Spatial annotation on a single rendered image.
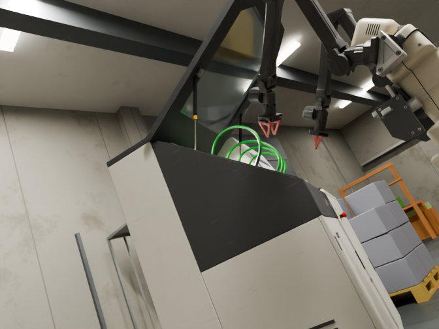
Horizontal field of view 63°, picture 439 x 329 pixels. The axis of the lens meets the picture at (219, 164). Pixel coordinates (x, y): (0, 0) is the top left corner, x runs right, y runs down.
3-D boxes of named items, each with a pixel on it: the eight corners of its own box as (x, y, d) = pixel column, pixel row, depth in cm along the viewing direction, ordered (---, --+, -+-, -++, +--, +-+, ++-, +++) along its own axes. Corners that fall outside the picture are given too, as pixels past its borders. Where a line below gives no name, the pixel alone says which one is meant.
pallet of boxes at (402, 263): (445, 277, 337) (385, 179, 370) (428, 300, 284) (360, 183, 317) (349, 307, 398) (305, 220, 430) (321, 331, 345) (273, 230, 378)
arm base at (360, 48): (375, 35, 118) (388, 42, 127) (351, 38, 123) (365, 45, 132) (373, 62, 119) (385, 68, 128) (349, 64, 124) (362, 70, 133)
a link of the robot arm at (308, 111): (321, 99, 182) (329, 97, 188) (301, 97, 189) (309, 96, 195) (320, 123, 185) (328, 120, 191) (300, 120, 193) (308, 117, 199)
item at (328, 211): (323, 215, 145) (304, 179, 150) (313, 219, 146) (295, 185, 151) (338, 217, 201) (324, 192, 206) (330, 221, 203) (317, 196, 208)
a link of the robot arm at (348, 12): (338, -1, 164) (348, 1, 171) (316, 21, 174) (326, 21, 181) (393, 80, 157) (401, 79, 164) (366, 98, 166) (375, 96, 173)
